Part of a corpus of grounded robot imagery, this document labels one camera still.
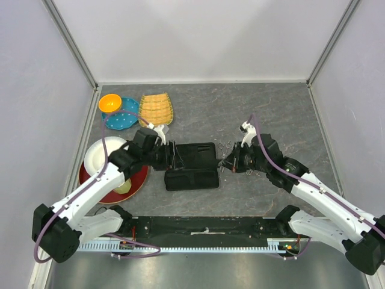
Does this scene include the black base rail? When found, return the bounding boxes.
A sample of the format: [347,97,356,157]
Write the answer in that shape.
[117,216,298,248]

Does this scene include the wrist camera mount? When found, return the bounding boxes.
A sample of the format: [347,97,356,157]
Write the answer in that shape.
[239,121,256,148]
[147,123,169,145]

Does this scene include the white cable duct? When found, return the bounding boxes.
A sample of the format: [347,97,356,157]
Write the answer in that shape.
[77,237,286,253]

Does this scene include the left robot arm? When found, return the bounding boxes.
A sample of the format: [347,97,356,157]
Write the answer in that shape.
[32,125,168,264]

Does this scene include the blue dotted plate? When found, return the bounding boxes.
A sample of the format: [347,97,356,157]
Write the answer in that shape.
[105,97,139,130]

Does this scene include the left aluminium frame post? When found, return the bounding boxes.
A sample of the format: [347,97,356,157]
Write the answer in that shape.
[42,0,99,90]

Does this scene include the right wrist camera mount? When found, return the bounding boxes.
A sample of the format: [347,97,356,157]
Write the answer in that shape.
[239,121,256,148]

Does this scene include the yellow-green cup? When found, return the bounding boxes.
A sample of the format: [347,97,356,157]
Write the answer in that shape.
[114,179,132,194]

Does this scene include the aluminium frame post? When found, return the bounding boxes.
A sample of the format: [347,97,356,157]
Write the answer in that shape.
[42,0,99,90]
[306,0,361,88]

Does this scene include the white paper plate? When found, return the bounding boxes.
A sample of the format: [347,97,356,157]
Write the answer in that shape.
[84,136,126,176]

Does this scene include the red round tray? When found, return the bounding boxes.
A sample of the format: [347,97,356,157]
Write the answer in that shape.
[78,163,149,205]

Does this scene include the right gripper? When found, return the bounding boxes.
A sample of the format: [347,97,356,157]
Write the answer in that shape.
[220,141,270,173]

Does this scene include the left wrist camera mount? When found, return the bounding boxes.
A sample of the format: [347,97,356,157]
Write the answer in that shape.
[147,123,169,145]

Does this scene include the black zip tool case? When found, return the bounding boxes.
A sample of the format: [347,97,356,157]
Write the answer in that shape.
[164,142,219,191]

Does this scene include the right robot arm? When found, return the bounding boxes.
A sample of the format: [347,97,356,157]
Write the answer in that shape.
[219,134,384,275]

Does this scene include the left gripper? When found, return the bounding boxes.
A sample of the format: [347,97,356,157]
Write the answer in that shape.
[142,140,186,171]

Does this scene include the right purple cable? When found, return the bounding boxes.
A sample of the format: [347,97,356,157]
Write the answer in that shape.
[246,113,385,261]

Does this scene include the right aluminium frame post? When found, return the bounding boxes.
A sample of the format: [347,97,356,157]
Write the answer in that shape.
[306,0,361,88]

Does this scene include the woven bamboo basket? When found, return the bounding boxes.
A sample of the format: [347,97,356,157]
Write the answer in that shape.
[139,93,174,126]

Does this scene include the silver scissors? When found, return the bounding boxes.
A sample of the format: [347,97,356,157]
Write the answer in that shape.
[218,141,232,173]
[246,169,260,176]

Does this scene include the orange bowl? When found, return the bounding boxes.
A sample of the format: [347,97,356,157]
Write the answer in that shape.
[98,93,122,114]

